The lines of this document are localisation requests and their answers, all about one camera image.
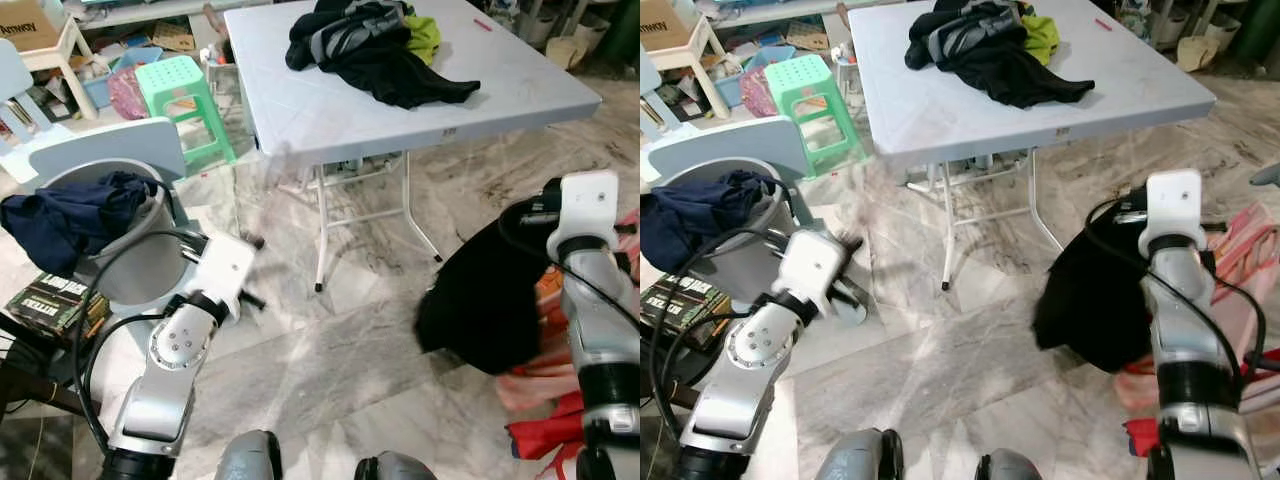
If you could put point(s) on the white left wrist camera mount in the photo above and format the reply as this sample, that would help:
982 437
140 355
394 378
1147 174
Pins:
810 270
222 270

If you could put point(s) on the green black printed box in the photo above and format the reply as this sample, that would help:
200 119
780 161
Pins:
685 305
55 305

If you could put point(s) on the navy blue garment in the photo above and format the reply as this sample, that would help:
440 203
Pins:
690 215
70 215

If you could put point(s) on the pink patterned bag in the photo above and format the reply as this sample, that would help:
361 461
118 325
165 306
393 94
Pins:
128 95
758 95

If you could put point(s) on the grey striped garment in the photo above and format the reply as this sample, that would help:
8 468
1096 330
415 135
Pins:
345 35
960 35

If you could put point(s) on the cardboard Amway box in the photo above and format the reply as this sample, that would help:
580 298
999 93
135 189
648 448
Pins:
25 30
665 30

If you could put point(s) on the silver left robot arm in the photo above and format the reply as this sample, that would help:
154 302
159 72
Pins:
745 400
160 400

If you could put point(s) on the light blue plastic chair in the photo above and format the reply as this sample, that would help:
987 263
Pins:
740 140
110 140

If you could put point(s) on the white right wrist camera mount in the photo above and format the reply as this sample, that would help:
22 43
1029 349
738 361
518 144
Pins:
588 205
1175 205

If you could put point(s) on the light blue slatted child chair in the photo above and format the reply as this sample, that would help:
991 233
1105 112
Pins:
648 95
40 140

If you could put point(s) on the white folding table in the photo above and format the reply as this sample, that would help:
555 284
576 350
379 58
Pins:
940 110
320 110

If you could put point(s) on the robot right leg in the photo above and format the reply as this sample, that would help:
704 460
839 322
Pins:
400 468
1015 468

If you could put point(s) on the grey metal basin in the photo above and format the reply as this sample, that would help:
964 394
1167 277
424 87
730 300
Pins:
140 270
740 270

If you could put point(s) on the white small table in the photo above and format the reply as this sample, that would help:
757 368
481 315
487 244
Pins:
705 40
72 38

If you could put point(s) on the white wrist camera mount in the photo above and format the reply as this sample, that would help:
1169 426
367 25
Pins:
1175 205
810 270
588 205
222 270

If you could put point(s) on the green plastic stool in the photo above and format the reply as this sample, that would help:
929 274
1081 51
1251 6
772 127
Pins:
805 75
175 75

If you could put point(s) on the blue plastic bin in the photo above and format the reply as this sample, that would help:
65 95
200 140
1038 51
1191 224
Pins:
97 92
728 92

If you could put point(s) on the lime green cloth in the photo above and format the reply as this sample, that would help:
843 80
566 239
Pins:
425 38
1042 38

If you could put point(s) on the black sleeved garment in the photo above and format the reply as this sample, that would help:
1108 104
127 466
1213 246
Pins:
390 75
1010 75

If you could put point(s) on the dark wooden furniture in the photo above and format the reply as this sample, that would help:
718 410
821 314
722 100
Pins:
30 385

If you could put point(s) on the robot left leg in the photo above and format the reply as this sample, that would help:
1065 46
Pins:
855 460
245 460

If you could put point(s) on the robot leg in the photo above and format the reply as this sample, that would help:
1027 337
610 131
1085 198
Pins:
400 468
1015 468
245 460
855 460

